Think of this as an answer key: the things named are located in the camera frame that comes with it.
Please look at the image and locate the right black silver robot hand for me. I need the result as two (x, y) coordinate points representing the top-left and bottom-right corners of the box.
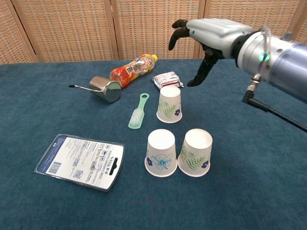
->
(168, 18), (255, 88)

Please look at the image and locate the mint green plastic brush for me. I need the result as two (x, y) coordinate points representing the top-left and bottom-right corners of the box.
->
(128, 93), (150, 130)

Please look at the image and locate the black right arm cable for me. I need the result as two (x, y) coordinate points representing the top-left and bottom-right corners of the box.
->
(241, 73), (307, 133)

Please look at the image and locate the woven bamboo folding screen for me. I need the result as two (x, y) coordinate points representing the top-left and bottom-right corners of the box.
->
(0, 0), (307, 65)

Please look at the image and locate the white paper cup green fern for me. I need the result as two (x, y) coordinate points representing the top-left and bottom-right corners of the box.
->
(177, 128), (213, 178)
(156, 86), (183, 124)

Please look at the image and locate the metal measuring cup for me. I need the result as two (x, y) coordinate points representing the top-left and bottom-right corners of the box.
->
(69, 76), (122, 103)

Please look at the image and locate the white red snack packet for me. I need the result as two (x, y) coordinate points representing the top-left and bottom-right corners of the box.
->
(151, 71), (184, 91)

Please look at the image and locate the white paper cup blue hibiscus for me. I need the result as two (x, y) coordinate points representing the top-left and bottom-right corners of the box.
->
(144, 129), (178, 178)

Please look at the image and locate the razor blister pack card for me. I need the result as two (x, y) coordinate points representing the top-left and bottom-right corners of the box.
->
(34, 133), (125, 192)

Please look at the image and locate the orange drink plastic bottle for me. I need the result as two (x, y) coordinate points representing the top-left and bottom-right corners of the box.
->
(109, 54), (158, 88)

